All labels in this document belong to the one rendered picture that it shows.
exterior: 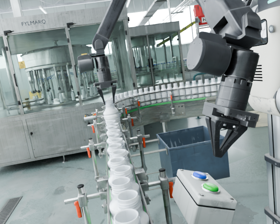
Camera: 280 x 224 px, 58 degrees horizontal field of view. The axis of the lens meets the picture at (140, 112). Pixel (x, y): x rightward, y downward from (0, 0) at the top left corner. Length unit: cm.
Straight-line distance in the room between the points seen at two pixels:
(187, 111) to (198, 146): 119
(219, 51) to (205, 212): 29
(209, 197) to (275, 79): 59
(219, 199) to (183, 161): 83
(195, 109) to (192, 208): 202
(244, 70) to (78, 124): 383
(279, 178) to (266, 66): 44
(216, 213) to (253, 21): 36
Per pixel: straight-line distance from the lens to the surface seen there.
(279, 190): 118
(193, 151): 133
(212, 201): 51
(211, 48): 46
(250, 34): 51
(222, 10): 54
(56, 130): 427
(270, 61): 99
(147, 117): 244
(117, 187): 49
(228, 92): 49
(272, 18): 98
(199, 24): 761
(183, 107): 249
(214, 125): 48
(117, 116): 109
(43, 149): 439
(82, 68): 108
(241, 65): 49
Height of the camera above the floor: 137
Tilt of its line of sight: 10 degrees down
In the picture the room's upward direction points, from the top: 8 degrees counter-clockwise
